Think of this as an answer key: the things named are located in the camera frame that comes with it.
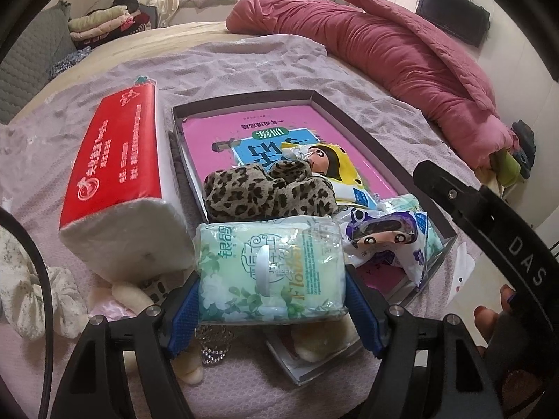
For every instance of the purple toy car packet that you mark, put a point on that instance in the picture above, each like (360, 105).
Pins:
(384, 235)

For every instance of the stack of dark clothes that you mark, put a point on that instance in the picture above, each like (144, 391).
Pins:
(524, 139)

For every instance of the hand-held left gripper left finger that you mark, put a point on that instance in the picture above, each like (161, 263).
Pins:
(183, 314)

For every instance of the floral white cloth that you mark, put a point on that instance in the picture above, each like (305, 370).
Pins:
(26, 279)

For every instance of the sparkly silver scrunchie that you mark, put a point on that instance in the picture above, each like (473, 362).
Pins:
(214, 349)

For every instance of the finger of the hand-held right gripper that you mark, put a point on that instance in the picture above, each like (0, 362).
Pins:
(450, 192)

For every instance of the leopard print cloth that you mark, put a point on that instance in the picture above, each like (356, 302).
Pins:
(262, 196)

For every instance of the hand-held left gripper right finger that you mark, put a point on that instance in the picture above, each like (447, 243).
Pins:
(364, 314)

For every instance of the pile of folded clothes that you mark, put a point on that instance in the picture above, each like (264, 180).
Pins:
(105, 24)

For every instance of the pink picture book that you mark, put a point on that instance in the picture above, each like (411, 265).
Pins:
(262, 131)

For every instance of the booklet under wipes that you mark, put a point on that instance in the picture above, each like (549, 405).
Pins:
(301, 369)

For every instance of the person's right hand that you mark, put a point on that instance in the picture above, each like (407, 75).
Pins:
(487, 321)

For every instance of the dark shallow box tray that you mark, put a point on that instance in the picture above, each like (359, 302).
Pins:
(244, 104)

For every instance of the grey padded headboard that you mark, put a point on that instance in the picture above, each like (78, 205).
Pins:
(30, 61)

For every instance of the yellow doll toy packet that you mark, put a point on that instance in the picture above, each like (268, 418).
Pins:
(336, 166)

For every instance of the cream plush toy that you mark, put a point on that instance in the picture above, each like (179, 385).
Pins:
(312, 342)
(129, 299)

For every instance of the red tissue paper pack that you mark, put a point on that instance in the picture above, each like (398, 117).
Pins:
(113, 148)

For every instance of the white printed pouch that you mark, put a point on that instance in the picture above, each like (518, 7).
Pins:
(465, 270)

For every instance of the pink duvet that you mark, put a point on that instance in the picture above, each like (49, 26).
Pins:
(393, 52)

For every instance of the wall-mounted black television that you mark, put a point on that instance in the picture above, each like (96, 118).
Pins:
(454, 17)

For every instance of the blue patterned cloth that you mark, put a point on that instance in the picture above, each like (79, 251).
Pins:
(70, 63)

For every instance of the green pillow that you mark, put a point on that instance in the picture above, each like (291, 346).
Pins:
(509, 168)

